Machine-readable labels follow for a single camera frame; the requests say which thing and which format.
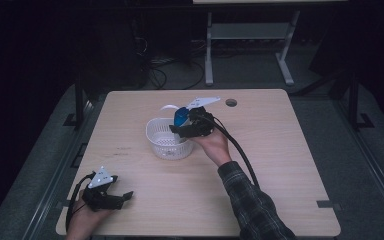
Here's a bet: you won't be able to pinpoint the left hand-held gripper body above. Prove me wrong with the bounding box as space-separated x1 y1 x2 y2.
81 165 125 212

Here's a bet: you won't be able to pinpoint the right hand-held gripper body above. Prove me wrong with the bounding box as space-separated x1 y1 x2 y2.
179 96 222 139

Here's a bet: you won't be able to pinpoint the white plastic basket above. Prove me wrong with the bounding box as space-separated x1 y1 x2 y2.
145 117 195 161

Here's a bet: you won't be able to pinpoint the person's right hand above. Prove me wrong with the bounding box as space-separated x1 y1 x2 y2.
191 127 233 168

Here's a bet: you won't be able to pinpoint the person's left hand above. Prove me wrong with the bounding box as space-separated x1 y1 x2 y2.
66 198 115 240

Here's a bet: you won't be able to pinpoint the black metal stand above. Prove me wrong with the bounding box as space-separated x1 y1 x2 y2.
62 78 93 130
344 71 376 132

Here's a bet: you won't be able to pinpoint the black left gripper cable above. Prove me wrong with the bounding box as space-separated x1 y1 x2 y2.
64 171 97 233

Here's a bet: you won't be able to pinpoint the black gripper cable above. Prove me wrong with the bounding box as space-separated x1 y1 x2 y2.
193 111 261 190
64 171 97 233

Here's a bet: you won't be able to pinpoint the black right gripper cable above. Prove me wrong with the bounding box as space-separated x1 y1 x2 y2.
193 111 261 190

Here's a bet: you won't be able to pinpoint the grey metal floor rail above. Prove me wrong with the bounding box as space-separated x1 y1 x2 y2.
331 98 384 231
21 98 106 240

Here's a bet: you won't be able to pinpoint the black floor cables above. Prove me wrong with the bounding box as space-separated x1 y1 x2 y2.
136 36 206 91

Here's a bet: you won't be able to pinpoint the grey metal frame table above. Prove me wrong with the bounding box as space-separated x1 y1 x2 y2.
192 0 348 87

